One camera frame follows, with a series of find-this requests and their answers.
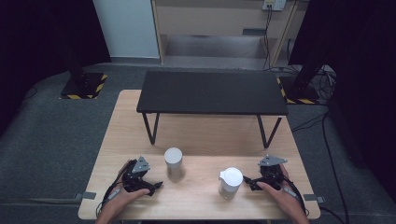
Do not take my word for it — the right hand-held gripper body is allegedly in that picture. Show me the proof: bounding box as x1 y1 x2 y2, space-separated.
257 154 289 190

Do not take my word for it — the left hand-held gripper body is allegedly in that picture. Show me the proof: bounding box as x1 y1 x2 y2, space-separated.
121 156 157 194

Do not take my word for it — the white cup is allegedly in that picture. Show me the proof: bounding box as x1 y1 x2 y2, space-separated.
218 166 245 201

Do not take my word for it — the glass jar with round white lid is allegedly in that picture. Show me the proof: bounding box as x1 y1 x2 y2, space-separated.
163 147 185 182

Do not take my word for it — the black shelf with metal legs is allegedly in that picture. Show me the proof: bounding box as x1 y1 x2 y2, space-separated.
135 70 290 149

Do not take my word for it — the person's right hand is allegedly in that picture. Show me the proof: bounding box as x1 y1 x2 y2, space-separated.
256 163 301 214

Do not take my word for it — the person's left hand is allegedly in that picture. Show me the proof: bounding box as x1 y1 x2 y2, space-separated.
106 159 151 217

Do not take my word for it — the grey tape strip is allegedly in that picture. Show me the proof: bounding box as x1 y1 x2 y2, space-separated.
303 193 326 204
74 191 97 202

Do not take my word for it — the black stand with striped base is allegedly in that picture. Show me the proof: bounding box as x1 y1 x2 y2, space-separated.
276 55 332 105
59 0 109 101

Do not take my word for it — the black curtain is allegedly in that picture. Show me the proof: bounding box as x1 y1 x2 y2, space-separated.
0 0 112 136
289 0 396 195

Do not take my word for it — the white panel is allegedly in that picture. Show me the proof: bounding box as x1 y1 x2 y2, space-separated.
92 0 161 60

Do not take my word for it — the left hand-held gripper cable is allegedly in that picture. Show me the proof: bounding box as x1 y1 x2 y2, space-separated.
95 167 127 218

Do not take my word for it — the hand-held gripper cable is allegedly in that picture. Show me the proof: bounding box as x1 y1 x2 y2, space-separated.
95 167 127 218
281 175 310 217

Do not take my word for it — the right hand-held gripper cable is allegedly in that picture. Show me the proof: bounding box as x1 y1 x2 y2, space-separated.
281 175 310 217

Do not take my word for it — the black cable on floor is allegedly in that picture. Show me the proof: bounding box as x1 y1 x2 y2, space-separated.
290 111 351 224

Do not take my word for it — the bundle of black cables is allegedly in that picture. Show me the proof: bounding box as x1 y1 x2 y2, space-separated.
311 65 338 102

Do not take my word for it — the black cable from outlet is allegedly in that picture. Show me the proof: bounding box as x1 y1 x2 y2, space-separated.
262 5 275 72

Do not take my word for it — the wall power outlet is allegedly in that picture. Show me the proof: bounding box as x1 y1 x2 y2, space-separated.
262 0 287 12

